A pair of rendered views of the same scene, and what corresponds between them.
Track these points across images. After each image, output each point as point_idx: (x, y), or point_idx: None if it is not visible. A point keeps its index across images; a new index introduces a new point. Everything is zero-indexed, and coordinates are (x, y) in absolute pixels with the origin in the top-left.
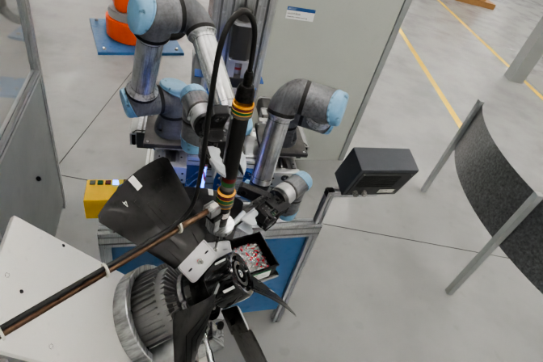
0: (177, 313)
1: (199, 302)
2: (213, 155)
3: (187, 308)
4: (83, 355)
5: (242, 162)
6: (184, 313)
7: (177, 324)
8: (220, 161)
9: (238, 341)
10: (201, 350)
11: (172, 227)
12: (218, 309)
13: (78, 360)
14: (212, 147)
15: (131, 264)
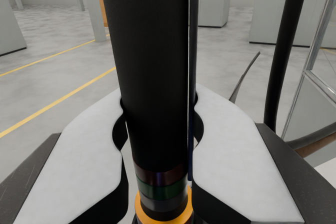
0: (257, 55)
1: (230, 97)
2: (239, 130)
3: (245, 72)
4: (328, 175)
5: (111, 92)
6: (248, 66)
7: (255, 56)
8: (203, 102)
9: None
10: None
11: (296, 139)
12: None
13: (330, 168)
14: (249, 201)
15: None
